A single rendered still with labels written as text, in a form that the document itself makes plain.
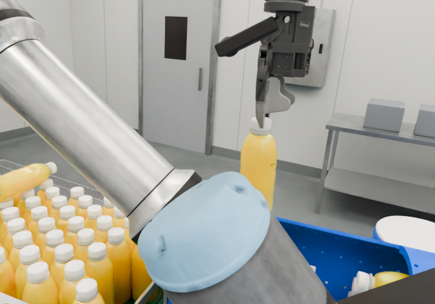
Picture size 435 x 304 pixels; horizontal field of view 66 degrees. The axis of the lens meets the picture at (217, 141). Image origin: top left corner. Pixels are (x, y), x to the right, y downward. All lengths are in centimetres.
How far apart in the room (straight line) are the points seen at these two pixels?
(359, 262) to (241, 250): 64
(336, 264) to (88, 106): 67
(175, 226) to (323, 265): 66
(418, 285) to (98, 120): 41
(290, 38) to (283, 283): 42
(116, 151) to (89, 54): 544
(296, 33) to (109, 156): 36
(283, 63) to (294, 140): 367
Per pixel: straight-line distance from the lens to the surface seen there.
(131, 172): 40
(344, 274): 90
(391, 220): 129
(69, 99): 43
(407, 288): 46
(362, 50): 400
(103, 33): 558
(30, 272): 83
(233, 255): 26
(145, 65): 502
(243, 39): 60
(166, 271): 27
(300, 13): 59
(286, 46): 58
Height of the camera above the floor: 158
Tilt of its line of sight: 17 degrees down
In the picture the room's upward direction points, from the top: 4 degrees clockwise
